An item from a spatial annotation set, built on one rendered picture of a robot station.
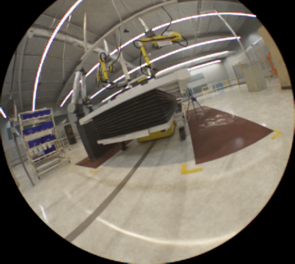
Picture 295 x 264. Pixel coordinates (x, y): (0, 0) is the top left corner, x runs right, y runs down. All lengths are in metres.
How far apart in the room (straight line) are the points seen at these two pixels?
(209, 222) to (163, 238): 0.23
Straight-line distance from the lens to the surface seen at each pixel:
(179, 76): 0.88
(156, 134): 1.85
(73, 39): 9.12
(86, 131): 2.17
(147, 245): 0.64
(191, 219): 0.64
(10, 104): 2.40
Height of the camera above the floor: 0.59
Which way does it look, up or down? 3 degrees down
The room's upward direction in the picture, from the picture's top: 19 degrees counter-clockwise
